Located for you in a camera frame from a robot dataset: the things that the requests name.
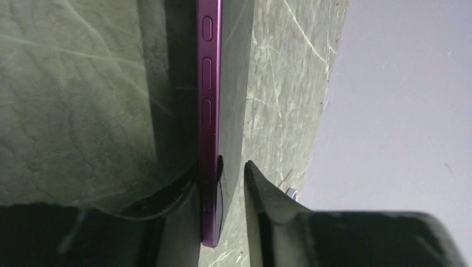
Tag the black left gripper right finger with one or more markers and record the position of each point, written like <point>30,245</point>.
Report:
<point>282,232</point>

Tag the black phone purple frame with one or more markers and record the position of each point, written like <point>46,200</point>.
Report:
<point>224,34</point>

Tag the black phone in lilac case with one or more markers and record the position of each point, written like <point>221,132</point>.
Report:
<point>292,193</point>

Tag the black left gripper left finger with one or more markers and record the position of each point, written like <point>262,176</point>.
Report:
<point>160,230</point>

